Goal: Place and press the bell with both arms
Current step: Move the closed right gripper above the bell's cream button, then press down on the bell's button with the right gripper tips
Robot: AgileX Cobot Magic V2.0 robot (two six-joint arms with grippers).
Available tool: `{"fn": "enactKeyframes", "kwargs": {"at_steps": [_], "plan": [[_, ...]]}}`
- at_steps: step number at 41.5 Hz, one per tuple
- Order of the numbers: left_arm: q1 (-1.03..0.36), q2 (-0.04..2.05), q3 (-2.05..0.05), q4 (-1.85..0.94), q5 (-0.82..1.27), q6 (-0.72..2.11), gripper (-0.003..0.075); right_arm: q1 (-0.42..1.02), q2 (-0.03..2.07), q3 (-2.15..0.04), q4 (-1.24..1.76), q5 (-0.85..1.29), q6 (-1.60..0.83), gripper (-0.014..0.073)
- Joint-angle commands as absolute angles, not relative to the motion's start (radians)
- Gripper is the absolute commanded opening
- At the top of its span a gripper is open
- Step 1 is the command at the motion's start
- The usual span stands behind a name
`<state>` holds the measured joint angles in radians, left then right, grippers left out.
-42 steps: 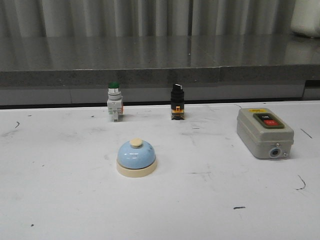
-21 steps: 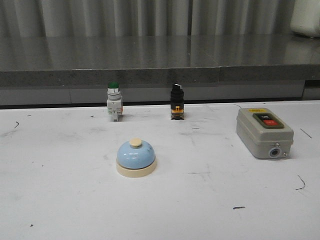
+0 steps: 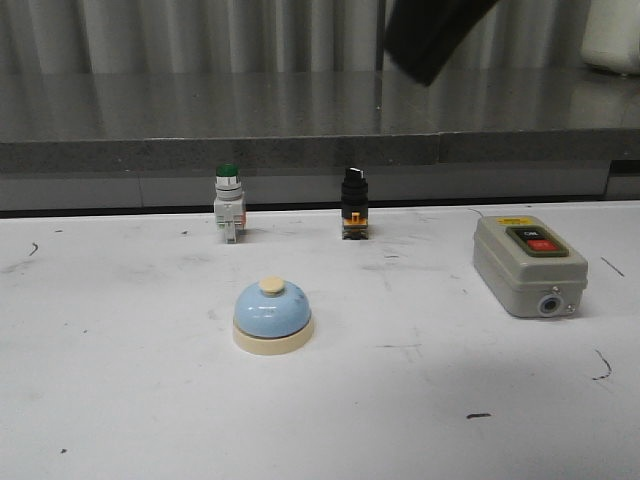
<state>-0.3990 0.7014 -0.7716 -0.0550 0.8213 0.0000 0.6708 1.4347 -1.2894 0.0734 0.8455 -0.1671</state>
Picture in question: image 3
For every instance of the black selector switch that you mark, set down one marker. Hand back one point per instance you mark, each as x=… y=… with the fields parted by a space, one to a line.
x=354 y=205

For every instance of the blue and cream call bell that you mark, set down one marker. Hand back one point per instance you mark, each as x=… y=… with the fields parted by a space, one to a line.
x=272 y=317

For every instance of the grey stone counter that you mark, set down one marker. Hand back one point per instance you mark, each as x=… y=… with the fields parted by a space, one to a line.
x=154 y=141

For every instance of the black blurred gripper finger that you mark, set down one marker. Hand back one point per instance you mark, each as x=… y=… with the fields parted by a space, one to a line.
x=421 y=35

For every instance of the grey on-off switch box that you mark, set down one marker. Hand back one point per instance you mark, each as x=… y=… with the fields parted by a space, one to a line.
x=531 y=270

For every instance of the white container in background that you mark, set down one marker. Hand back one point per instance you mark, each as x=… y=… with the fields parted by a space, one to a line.
x=611 y=36

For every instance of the green pushbutton switch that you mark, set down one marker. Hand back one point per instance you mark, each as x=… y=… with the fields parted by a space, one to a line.
x=229 y=203

